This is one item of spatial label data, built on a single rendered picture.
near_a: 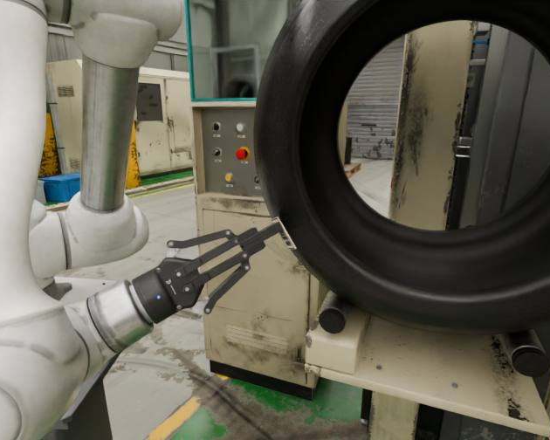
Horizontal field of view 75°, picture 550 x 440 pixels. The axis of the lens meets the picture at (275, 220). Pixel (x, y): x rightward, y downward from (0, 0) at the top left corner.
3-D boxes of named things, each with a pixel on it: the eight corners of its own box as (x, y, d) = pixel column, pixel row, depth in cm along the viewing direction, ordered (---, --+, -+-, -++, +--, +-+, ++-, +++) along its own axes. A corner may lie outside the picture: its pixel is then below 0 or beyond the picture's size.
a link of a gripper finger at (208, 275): (181, 286, 52) (185, 294, 52) (247, 250, 55) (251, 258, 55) (180, 283, 56) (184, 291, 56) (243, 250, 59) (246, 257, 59)
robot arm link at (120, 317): (125, 342, 56) (161, 321, 57) (116, 360, 47) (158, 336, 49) (95, 292, 55) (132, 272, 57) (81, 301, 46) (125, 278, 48)
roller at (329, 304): (352, 257, 92) (354, 240, 90) (370, 259, 90) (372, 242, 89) (317, 331, 61) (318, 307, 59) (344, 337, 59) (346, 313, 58)
